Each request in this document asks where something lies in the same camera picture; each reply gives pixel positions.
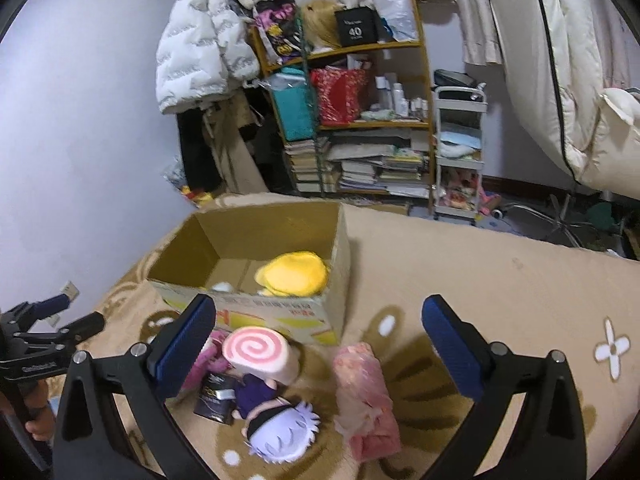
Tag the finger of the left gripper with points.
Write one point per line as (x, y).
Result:
(81, 330)
(43, 309)

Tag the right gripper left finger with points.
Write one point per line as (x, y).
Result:
(91, 441)

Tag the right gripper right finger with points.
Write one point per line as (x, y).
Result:
(548, 440)

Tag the black Face tissue pack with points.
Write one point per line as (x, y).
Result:
(216, 398)

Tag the pink swirl roll plush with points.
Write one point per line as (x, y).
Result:
(263, 353)

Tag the pink soft package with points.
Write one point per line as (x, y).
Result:
(365, 416)

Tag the white-haired purple plush doll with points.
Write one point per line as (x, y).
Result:
(275, 429)

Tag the pink and white plush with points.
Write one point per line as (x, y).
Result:
(210, 360)

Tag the person's left hand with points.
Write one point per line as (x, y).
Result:
(42, 425)

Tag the beige patterned carpet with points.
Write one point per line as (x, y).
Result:
(534, 297)

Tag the cardboard box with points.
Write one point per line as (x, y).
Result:
(217, 252)

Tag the yellow plush toy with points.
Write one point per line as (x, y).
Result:
(294, 274)

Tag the beige hanging trousers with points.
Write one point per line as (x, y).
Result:
(222, 122)

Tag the stack of books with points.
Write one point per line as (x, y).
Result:
(310, 170)

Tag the white puffer jacket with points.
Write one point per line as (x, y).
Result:
(202, 57)

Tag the teal bag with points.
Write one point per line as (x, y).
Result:
(290, 92)

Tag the white rolling cart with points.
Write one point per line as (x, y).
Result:
(459, 151)

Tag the red patterned bag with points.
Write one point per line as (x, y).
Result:
(339, 93)

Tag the wooden bookshelf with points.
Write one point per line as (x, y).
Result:
(388, 150)

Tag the black pink printed bag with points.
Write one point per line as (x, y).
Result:
(278, 20)

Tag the blonde wig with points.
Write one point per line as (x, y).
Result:
(320, 23)

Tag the cream hanging coat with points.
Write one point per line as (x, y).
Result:
(562, 64)

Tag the black box with 40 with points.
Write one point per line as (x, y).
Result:
(356, 26)

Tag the white wall socket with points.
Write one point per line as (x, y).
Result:
(70, 290)

